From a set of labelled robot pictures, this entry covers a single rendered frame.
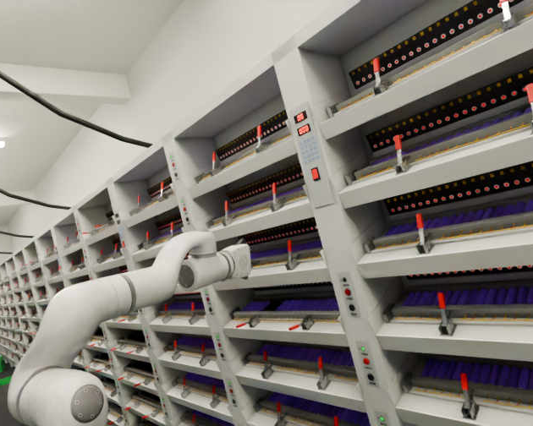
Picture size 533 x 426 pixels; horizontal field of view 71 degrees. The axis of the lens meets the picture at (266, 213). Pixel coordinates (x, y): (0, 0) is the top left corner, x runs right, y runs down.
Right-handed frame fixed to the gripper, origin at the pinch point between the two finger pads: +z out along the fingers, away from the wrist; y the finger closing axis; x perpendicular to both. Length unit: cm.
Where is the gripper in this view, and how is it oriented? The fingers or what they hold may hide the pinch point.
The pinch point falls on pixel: (252, 256)
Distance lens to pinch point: 125.1
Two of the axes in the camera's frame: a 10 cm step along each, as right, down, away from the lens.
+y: -0.7, -10.0, -0.4
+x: -8.5, 0.4, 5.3
